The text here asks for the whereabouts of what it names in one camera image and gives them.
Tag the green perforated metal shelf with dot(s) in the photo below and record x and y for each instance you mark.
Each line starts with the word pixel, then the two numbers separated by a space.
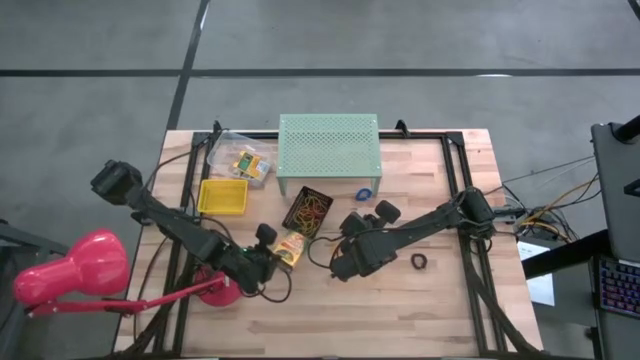
pixel 325 145

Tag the yellow packet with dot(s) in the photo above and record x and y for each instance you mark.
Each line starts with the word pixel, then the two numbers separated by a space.
pixel 295 242

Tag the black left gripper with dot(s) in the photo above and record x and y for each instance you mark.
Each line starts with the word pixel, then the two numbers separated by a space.
pixel 260 265

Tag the clear plastic container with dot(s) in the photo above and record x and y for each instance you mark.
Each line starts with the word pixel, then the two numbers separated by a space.
pixel 220 150

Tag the white paper sheet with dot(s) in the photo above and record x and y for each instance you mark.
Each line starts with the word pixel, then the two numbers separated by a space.
pixel 542 290

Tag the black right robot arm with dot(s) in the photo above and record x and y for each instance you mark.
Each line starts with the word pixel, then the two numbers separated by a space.
pixel 425 222

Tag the black plastic basket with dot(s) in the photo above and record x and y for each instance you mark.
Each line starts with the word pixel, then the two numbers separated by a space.
pixel 305 190

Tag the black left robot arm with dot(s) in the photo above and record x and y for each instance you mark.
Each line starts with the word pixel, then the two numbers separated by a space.
pixel 170 225

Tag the yellow crayon box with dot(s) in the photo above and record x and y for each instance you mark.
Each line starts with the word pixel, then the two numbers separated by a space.
pixel 247 162

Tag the grey cart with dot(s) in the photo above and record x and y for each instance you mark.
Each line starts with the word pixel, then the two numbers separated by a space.
pixel 7 330

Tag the black coil wristband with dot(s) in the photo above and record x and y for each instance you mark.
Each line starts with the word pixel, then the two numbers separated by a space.
pixel 413 261

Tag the yellow plastic basket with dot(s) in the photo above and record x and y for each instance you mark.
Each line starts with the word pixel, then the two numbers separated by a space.
pixel 222 197

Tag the black frame clamp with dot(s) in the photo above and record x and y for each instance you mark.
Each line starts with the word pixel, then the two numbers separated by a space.
pixel 402 129
pixel 217 127

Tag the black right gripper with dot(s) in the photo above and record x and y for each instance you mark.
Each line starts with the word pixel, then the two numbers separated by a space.
pixel 360 225

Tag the black metal table frame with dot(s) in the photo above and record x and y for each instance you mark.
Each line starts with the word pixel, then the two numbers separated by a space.
pixel 425 135

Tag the red desk lamp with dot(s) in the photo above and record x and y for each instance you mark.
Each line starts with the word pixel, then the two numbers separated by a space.
pixel 75 265

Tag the blue coil wristband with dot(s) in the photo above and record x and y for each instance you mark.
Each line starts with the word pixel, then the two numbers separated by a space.
pixel 358 195

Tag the black pole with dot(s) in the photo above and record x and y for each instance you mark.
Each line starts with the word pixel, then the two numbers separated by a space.
pixel 627 130

